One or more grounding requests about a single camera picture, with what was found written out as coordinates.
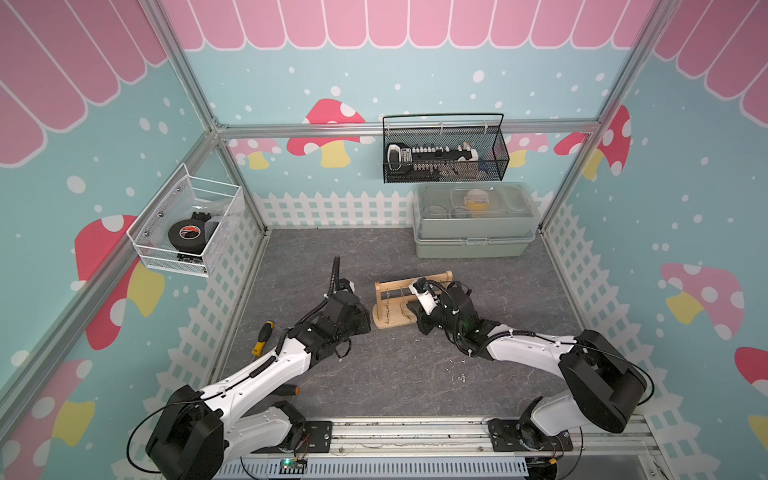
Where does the wooden jewelry display stand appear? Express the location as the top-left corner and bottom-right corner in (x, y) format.
(372, 277), (422, 329)

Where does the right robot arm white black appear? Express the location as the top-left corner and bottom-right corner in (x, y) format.
(408, 278), (653, 451)

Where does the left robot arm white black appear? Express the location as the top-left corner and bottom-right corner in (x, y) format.
(132, 259), (371, 479)

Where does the yellow black screwdriver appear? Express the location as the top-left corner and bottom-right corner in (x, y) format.
(251, 321), (274, 358)

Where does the green plastic storage box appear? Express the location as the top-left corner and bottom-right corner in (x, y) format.
(413, 183), (540, 259)

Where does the yellow item in box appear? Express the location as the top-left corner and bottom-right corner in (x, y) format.
(464, 188), (491, 214)

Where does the white black device in basket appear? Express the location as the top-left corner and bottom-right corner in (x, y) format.
(384, 143), (480, 176)

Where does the green circuit board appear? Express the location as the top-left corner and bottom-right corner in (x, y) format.
(278, 457), (308, 476)

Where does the black tape roll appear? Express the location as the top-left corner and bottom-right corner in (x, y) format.
(167, 219), (207, 255)

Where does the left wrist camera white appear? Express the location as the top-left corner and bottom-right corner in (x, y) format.
(334, 278), (355, 293)

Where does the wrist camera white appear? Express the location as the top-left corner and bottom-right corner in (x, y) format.
(409, 277), (438, 316)
(334, 278), (355, 293)

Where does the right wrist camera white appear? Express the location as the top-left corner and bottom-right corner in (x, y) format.
(409, 277), (438, 316)

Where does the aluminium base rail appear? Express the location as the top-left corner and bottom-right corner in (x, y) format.
(211, 417), (674, 479)

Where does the black wire mesh basket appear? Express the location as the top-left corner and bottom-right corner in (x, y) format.
(381, 113), (510, 183)

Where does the white wire basket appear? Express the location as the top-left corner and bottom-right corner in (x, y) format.
(126, 165), (244, 278)

